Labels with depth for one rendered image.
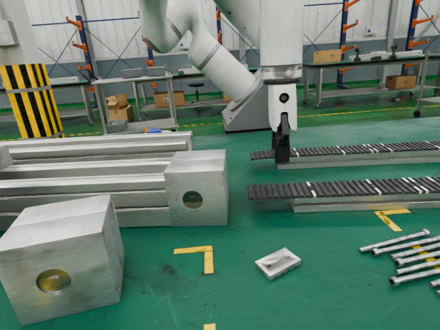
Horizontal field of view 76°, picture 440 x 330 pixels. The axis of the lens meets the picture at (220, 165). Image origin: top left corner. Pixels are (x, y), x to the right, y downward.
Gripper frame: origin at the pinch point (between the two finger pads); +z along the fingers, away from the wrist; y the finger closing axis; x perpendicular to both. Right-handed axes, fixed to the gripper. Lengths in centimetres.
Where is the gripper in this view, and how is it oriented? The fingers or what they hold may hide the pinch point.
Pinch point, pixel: (279, 150)
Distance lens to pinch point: 65.8
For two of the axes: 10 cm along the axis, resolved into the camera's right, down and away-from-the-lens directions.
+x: -10.0, 0.5, 0.7
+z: 0.7, 9.3, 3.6
